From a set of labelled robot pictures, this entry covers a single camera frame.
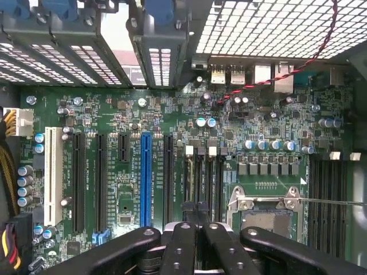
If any black grey PC case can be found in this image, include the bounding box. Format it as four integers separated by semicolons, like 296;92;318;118
0;0;367;275

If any short black expansion slot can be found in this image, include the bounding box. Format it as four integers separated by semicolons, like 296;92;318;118
118;132;130;163

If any green motherboard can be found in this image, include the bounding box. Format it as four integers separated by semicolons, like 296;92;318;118
18;65;355;275

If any long black expansion slot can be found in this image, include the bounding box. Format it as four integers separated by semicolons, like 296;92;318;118
91;133;111;243
163;133;174;225
72;133;86;233

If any yellow black wire bundle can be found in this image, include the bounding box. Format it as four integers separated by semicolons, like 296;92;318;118
0;110;21;218

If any black power connector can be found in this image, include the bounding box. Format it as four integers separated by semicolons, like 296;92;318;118
0;213;34;272

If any white expansion slot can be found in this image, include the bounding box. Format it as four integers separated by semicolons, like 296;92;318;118
44;127;64;227

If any thin metal locking lever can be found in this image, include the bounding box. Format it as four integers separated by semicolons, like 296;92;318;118
228;196;367;209

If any CPU socket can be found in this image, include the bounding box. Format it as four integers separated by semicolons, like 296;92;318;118
226;185;310;250

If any blue expansion slot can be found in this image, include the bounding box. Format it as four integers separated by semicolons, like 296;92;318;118
140;131;153;229

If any white power connector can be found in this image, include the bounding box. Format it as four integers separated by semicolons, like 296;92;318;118
2;107;35;139

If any red black twisted wire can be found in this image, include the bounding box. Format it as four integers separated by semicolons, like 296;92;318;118
216;0;339;104

